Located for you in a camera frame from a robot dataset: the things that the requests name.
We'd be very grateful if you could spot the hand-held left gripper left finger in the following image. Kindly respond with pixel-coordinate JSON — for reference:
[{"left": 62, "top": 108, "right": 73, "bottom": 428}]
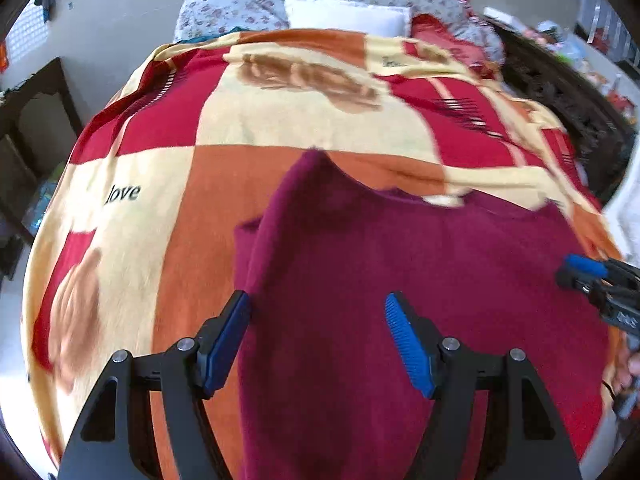
[{"left": 57, "top": 290, "right": 252, "bottom": 480}]

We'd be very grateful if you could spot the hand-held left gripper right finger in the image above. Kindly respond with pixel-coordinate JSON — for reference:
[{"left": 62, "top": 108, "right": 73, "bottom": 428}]
[{"left": 384, "top": 291, "right": 583, "bottom": 480}]

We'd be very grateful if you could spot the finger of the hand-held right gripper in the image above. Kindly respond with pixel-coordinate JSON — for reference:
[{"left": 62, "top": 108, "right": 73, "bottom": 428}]
[
  {"left": 565, "top": 254, "right": 640, "bottom": 282},
  {"left": 556, "top": 269, "right": 608, "bottom": 306}
]

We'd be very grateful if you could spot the maroon knit sweater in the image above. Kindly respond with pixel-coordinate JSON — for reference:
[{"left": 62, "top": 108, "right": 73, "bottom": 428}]
[{"left": 234, "top": 149, "right": 626, "bottom": 480}]

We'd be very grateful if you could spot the person's right hand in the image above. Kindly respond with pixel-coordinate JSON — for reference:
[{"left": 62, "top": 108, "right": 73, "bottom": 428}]
[{"left": 611, "top": 344, "right": 640, "bottom": 403}]

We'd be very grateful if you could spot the dark carved wooden headboard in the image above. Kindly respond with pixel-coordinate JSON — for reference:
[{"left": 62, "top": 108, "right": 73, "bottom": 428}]
[{"left": 480, "top": 15, "right": 640, "bottom": 206}]

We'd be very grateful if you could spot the orange red printed blanket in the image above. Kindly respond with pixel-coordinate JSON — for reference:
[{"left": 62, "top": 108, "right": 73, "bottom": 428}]
[{"left": 20, "top": 27, "right": 626, "bottom": 480}]

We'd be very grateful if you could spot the red ruffled pillow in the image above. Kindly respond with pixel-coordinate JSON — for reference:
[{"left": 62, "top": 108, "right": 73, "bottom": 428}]
[{"left": 410, "top": 0, "right": 496, "bottom": 68}]

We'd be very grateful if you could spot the white pillow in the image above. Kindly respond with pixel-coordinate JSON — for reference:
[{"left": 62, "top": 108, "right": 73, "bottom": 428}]
[{"left": 284, "top": 0, "right": 413, "bottom": 38}]

